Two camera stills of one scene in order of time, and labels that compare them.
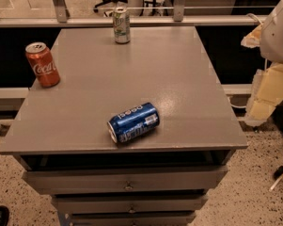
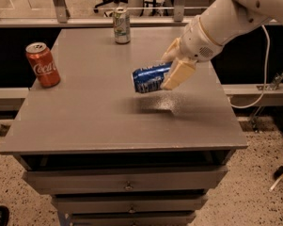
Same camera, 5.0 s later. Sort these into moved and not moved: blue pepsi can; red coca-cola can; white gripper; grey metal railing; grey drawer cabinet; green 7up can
Moved: white gripper; blue pepsi can
Not moved: green 7up can; red coca-cola can; grey drawer cabinet; grey metal railing
